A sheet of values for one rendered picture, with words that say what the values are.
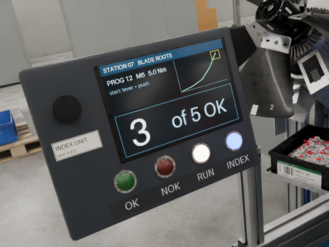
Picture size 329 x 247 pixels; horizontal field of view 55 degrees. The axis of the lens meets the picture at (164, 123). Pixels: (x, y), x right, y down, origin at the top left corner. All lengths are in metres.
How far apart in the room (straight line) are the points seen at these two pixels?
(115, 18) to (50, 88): 6.14
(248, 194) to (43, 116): 0.36
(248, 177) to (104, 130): 0.28
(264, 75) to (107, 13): 5.55
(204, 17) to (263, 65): 8.22
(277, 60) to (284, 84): 0.09
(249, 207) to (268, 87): 0.54
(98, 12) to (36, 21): 6.78
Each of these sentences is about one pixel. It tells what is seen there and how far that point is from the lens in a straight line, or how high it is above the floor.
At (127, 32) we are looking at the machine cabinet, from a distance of 6.53.
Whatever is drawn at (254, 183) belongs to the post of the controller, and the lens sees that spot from 0.58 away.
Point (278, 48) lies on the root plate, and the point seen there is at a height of 1.10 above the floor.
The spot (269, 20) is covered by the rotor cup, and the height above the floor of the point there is 1.19.
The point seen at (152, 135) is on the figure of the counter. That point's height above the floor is 1.15.
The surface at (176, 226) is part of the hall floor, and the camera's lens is 2.07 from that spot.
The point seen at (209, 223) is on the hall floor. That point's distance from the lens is 2.06.
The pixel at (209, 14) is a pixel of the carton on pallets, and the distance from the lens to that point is 9.36.
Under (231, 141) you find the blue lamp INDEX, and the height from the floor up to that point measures 1.12.
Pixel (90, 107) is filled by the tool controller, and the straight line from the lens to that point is 0.35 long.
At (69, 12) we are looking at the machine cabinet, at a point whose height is 1.33.
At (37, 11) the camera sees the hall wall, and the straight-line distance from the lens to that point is 13.02.
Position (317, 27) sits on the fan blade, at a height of 1.17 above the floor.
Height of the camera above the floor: 1.30
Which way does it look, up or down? 21 degrees down
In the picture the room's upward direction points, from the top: 9 degrees counter-clockwise
